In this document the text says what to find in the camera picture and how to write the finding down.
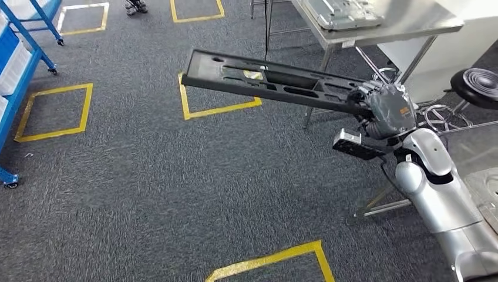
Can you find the black plastic plate bracket part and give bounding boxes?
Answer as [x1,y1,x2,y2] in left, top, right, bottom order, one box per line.
[181,49,374,118]

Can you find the blue metal shelf rack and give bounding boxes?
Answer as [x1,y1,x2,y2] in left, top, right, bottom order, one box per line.
[0,0,65,190]

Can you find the person's feet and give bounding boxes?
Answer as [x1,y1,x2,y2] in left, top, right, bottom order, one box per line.
[124,0,149,16]

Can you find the stainless steel table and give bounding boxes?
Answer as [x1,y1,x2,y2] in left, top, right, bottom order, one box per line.
[290,0,466,129]
[352,120,498,234]

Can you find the black round stool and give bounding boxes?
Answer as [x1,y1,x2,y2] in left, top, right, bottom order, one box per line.
[415,68,498,134]

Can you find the white cabinet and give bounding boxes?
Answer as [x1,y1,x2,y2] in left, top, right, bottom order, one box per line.
[376,0,498,104]

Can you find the blue plastic bin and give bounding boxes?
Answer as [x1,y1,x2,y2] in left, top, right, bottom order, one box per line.
[0,23,20,75]

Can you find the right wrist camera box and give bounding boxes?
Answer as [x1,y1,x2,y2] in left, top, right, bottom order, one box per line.
[332,128,388,161]

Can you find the black hanging cable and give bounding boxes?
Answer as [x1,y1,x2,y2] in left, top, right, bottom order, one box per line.
[264,0,270,62]

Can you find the metal table frame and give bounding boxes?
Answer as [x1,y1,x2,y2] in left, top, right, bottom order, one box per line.
[250,0,312,38]

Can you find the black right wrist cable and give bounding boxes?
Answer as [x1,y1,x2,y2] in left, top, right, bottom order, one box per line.
[379,155,402,190]

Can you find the chrome ring stool base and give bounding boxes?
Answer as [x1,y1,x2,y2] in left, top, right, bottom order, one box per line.
[373,66,398,85]

